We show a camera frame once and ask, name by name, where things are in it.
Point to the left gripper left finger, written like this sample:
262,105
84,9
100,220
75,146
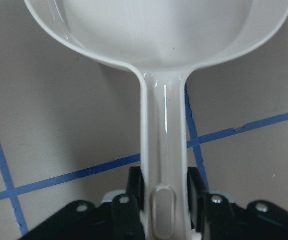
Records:
125,208

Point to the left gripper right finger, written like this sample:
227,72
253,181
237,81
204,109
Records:
212,215

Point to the beige plastic dustpan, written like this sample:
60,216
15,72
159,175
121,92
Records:
162,42

